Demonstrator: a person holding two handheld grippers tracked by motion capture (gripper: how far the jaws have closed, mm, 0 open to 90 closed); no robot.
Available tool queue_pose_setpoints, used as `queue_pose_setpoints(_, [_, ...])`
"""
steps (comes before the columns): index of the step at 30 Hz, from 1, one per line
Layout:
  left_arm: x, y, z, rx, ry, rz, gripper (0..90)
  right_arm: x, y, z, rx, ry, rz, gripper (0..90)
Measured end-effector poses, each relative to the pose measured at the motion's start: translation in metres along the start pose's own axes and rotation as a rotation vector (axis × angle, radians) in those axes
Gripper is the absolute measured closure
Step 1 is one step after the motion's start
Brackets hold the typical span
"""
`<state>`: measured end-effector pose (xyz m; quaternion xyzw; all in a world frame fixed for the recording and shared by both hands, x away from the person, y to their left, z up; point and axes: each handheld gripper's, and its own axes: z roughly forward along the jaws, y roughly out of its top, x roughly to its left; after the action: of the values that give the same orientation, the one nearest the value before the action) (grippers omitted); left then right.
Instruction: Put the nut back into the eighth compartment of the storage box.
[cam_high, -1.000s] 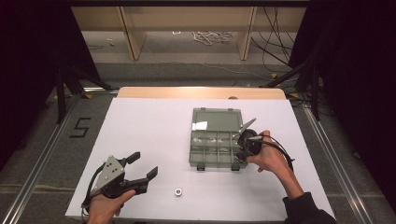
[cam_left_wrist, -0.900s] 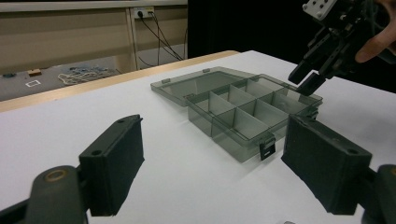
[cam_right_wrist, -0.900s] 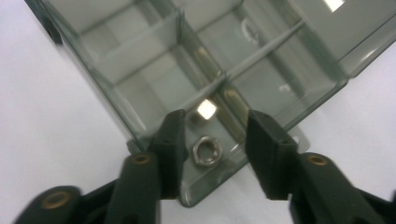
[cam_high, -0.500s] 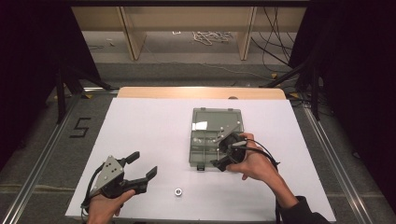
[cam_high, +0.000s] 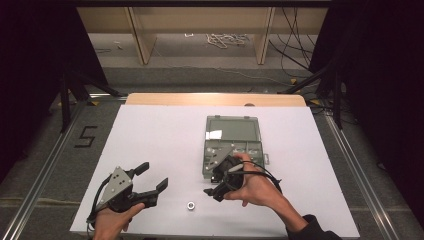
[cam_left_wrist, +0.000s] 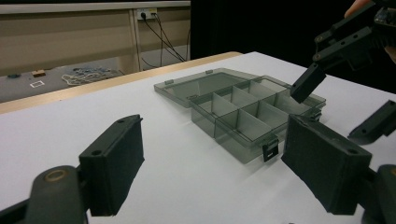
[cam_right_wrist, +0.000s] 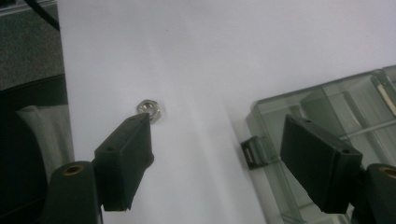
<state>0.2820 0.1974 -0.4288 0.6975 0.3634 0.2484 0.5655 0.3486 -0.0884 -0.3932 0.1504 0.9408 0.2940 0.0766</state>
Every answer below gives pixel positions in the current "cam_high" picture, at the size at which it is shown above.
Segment pile of white rope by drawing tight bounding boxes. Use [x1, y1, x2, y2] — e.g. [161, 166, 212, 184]
[205, 32, 250, 50]

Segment black metal stand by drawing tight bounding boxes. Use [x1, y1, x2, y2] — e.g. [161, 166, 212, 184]
[59, 64, 124, 134]
[279, 58, 345, 131]

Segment person's right hand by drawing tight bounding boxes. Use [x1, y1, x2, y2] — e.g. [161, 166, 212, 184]
[223, 152, 288, 215]

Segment grey transparent compartment box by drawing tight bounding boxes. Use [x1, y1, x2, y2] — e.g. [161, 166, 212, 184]
[201, 114, 270, 183]

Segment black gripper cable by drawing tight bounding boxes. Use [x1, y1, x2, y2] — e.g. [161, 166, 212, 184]
[86, 174, 113, 233]
[229, 160, 284, 194]

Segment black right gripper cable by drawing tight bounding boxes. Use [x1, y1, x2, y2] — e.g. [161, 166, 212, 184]
[229, 160, 284, 194]

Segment beige wooden shelf leg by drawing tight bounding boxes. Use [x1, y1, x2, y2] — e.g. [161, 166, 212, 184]
[252, 7, 277, 66]
[124, 7, 158, 66]

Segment person's left hand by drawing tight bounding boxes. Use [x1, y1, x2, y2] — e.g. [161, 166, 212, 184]
[92, 202, 147, 240]

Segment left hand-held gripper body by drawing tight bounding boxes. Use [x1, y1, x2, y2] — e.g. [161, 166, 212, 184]
[98, 165, 160, 214]

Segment black curtain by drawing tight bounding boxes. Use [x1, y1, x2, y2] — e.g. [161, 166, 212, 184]
[308, 0, 424, 218]
[0, 0, 109, 181]

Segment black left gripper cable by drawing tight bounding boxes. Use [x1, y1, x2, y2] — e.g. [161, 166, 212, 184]
[86, 174, 113, 233]

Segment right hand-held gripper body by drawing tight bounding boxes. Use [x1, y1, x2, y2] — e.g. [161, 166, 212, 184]
[204, 144, 248, 202]

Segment black wall cable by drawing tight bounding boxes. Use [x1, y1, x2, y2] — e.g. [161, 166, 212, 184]
[267, 39, 313, 73]
[280, 7, 317, 56]

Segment aluminium floor rail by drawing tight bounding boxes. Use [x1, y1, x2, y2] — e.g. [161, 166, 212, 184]
[0, 99, 88, 240]
[323, 109, 398, 240]

